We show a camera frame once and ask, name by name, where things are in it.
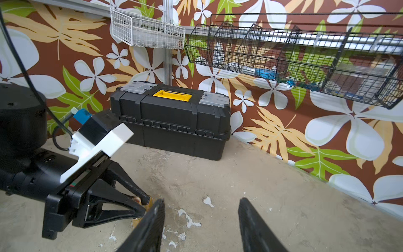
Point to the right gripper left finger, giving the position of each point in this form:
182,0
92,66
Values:
148,234

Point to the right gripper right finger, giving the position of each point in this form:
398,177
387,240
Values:
256,235

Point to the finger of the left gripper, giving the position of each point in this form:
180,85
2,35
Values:
102,203
115,173

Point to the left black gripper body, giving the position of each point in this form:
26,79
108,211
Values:
62,199

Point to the black plastic toolbox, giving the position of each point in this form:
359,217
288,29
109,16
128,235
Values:
180,120

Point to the blue object in basket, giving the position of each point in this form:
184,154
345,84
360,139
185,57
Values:
268,74

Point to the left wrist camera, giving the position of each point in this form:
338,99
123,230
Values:
100,132

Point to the white wire basket left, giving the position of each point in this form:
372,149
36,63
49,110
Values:
140,31

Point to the black wire shelf basket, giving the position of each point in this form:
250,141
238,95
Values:
363,63

